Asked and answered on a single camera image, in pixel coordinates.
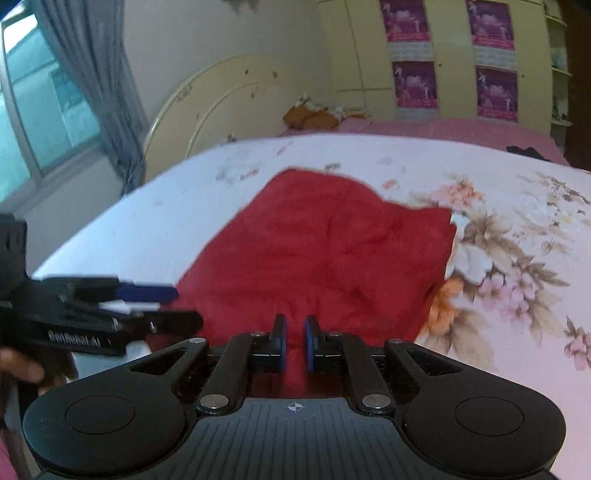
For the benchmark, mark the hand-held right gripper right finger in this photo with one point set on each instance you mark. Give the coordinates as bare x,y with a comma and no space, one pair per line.
308,345

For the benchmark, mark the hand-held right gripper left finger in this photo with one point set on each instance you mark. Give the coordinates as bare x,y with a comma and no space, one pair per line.
280,344

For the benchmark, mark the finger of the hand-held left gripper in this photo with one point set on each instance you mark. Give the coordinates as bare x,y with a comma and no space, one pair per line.
175,323
147,292

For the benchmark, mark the red garment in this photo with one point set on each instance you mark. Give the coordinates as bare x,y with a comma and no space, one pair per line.
323,258

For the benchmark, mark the person's left hand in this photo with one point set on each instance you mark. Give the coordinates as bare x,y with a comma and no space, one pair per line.
23,369

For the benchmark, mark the cream headboard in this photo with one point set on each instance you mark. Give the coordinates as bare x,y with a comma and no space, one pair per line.
212,106

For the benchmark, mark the grey curtain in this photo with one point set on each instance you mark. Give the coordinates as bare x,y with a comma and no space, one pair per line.
99,87

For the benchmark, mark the white floral blanket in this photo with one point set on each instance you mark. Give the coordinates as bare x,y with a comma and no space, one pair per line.
508,277

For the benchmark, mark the window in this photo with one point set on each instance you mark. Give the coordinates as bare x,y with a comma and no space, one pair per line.
37,106

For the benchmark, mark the orange plush toy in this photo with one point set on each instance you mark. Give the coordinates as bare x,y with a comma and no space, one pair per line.
314,117

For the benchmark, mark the pink bed sheet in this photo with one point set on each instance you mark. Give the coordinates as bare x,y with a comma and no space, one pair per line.
461,131

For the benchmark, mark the dark cloth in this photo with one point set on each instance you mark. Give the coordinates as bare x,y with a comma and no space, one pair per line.
526,151

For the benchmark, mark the cream wardrobe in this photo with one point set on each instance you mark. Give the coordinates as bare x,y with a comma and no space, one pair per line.
452,60

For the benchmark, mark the cream corner shelf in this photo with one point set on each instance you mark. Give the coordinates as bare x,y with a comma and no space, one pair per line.
558,64

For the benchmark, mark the purple wall poster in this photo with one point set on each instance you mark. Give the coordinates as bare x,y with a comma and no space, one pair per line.
404,21
491,23
497,94
414,85

